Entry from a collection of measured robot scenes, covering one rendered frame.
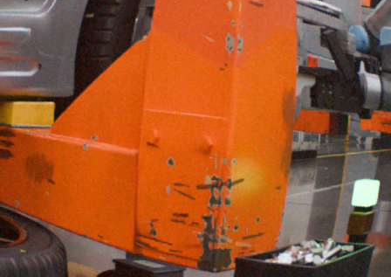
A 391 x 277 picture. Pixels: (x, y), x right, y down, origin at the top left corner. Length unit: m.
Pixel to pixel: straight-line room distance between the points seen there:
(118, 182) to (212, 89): 0.21
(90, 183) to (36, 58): 0.34
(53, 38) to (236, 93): 0.54
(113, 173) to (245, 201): 0.21
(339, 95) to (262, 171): 0.44
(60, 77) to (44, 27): 0.13
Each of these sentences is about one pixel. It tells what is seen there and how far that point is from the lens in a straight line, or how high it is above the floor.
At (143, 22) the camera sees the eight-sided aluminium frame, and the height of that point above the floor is 0.90.
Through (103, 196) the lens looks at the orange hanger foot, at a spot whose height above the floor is 0.60.
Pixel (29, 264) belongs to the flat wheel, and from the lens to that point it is 1.18.
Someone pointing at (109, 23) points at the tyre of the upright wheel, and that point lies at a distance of 1.70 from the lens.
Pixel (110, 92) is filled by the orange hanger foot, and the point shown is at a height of 0.76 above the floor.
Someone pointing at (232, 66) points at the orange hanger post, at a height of 0.81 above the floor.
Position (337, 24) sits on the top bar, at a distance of 1.91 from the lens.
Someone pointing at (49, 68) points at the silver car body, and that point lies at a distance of 1.60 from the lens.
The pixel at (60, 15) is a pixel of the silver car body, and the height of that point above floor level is 0.91.
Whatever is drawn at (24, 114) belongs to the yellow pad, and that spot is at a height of 0.71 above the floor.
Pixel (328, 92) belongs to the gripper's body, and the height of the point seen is 0.79.
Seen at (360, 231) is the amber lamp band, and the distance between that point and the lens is 1.26.
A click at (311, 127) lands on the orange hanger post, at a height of 0.56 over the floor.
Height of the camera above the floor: 0.78
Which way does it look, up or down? 3 degrees down
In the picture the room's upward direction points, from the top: 5 degrees clockwise
